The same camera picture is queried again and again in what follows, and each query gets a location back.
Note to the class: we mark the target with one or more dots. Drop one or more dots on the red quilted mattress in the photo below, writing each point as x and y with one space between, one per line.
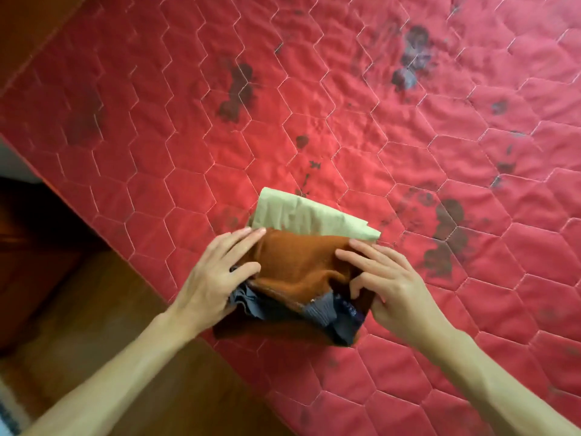
408 154

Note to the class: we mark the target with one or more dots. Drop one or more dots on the dark blue grey garment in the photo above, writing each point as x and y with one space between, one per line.
338 315

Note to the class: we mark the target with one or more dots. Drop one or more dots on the dark wooden cabinet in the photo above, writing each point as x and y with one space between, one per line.
41 249

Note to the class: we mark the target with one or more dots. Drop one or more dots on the wooden bed headboard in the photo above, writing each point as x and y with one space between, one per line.
27 27

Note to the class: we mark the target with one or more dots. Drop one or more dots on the person's left middle finger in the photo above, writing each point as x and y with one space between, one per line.
229 240

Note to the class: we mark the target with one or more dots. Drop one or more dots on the beige folded cloth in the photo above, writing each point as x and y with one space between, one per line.
299 215

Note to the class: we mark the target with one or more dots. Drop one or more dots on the person's right forearm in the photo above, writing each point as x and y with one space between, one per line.
490 385

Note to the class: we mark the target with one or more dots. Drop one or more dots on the person's left forearm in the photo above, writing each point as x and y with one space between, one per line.
113 381

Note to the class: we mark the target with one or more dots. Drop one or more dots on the person's left thumb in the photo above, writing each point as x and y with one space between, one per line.
245 272

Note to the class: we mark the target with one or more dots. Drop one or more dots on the person's right middle finger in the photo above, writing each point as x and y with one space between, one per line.
370 252

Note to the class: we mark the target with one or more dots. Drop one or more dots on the person's right thumb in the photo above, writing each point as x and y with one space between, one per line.
363 282

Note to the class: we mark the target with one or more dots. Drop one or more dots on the person's left hand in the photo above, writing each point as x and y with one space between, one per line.
209 286

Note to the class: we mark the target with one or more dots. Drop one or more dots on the person's right hand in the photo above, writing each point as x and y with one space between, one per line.
399 299

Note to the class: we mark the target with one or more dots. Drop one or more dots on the brown garment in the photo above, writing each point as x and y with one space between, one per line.
295 265

